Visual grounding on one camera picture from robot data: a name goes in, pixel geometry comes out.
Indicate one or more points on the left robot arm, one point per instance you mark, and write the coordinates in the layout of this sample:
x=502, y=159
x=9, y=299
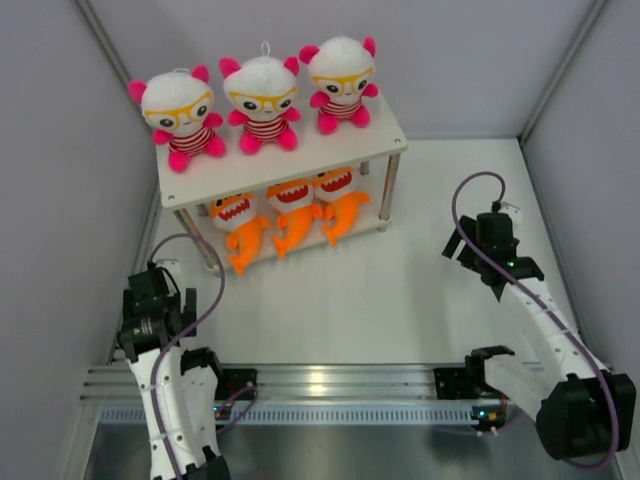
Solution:
x=177, y=386

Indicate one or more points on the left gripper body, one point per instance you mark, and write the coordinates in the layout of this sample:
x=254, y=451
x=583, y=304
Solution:
x=187, y=317

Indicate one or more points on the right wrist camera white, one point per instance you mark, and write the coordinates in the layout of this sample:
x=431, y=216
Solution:
x=515, y=213

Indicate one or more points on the slotted cable duct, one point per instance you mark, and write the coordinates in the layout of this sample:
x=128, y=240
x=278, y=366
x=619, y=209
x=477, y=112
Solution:
x=264, y=414

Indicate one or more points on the white two-tier shelf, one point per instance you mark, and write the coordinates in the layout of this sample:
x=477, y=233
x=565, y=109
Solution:
x=186, y=233

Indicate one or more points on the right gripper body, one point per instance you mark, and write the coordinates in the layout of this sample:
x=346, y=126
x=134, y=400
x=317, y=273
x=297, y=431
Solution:
x=469, y=228

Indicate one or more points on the pink white plush with glasses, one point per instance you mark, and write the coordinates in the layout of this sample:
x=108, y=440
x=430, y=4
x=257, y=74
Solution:
x=342, y=70

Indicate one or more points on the aluminium front rail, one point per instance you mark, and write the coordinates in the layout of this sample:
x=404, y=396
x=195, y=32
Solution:
x=290, y=383

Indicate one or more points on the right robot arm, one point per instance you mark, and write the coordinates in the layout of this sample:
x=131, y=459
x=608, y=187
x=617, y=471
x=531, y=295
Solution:
x=579, y=406

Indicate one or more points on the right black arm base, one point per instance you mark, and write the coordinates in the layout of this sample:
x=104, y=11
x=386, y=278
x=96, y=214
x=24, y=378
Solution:
x=461, y=383

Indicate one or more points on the orange shark plush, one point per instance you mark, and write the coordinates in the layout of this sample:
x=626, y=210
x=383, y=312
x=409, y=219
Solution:
x=338, y=190
x=296, y=211
x=238, y=216

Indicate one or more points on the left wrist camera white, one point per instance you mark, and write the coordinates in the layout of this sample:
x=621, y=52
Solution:
x=171, y=265

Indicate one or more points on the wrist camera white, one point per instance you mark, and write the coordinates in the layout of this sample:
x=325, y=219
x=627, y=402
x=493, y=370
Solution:
x=171, y=265
x=515, y=213

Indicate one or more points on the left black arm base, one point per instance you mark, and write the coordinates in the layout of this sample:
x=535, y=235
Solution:
x=233, y=380

